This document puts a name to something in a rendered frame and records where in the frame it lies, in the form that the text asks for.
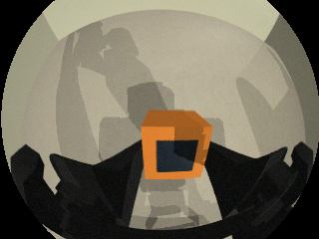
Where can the orange block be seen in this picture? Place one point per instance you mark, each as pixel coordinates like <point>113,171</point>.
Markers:
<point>175,144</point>

